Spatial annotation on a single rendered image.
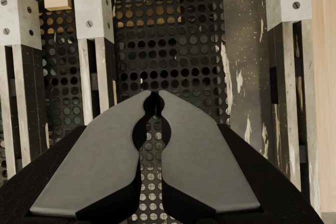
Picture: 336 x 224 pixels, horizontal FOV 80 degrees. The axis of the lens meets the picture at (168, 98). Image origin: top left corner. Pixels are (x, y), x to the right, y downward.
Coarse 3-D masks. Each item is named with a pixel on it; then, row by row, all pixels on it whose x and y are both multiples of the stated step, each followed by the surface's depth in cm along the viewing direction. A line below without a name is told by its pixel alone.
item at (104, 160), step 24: (144, 96) 11; (96, 120) 9; (120, 120) 9; (144, 120) 10; (96, 144) 8; (120, 144) 8; (72, 168) 7; (96, 168) 7; (120, 168) 7; (48, 192) 6; (72, 192) 6; (96, 192) 6; (120, 192) 6; (72, 216) 5; (96, 216) 6; (120, 216) 6
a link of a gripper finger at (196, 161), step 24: (168, 96) 11; (168, 120) 9; (192, 120) 9; (168, 144) 8; (192, 144) 8; (216, 144) 8; (168, 168) 7; (192, 168) 7; (216, 168) 7; (240, 168) 7; (168, 192) 6; (192, 192) 6; (216, 192) 6; (240, 192) 6; (192, 216) 6
